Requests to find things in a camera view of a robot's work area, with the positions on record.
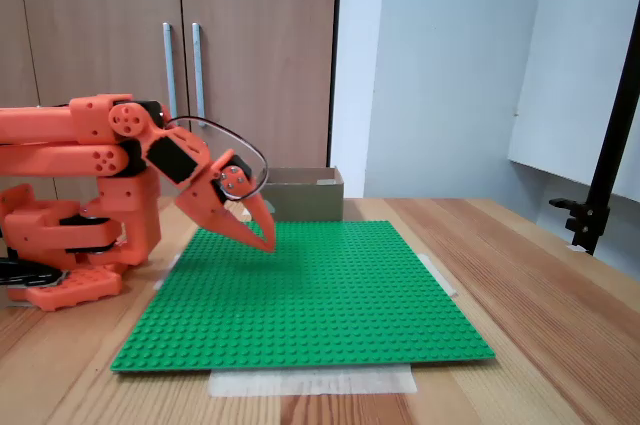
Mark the white wall panel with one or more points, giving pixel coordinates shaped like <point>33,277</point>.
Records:
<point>565,70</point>

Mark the short masking tape strip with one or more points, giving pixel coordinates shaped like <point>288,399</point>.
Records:
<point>165,277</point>

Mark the wide masking tape strip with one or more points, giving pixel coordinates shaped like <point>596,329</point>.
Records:
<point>300,384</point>

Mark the black camera stand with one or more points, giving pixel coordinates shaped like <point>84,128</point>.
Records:
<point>615,145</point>

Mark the cardboard box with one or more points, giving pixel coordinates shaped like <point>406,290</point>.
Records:
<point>310,202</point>

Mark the green lego baseplate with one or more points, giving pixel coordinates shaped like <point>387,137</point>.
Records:
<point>300,310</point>

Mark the medium masking tape strip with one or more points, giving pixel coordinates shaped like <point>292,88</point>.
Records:
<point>442,280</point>

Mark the small white tape piece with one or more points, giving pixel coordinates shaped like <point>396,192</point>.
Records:
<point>578,249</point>

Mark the wooden cabinet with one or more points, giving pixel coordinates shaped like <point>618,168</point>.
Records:
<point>250,20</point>

